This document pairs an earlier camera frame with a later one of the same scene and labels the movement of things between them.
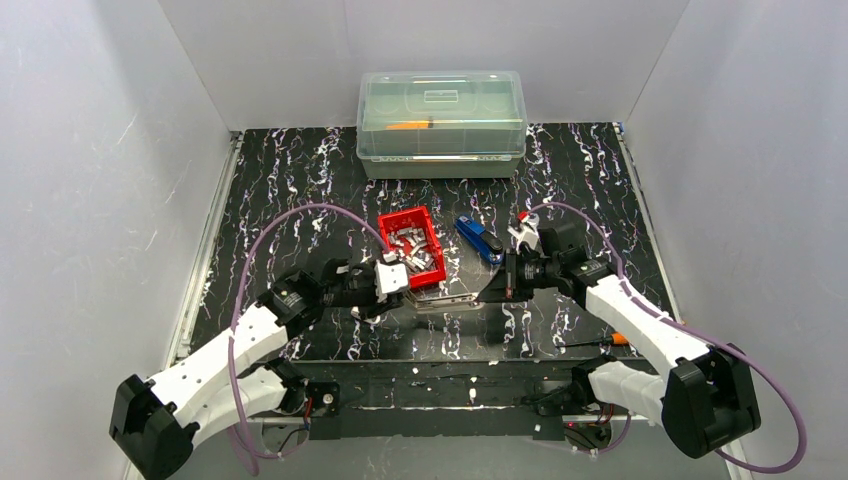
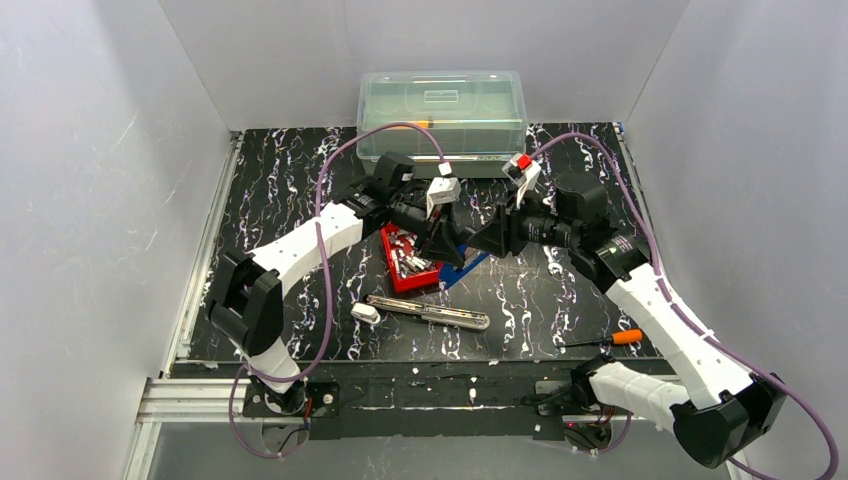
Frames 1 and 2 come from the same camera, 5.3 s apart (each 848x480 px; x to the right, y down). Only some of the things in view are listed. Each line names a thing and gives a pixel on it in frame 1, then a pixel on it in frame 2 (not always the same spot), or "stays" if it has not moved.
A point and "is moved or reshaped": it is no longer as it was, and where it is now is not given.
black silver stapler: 444,304 -> 453,316
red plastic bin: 411,236 stays
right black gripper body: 514,280 -> 512,228
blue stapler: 487,242 is moved or reshaped
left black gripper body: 370,291 -> 432,227
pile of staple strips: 411,248 stays
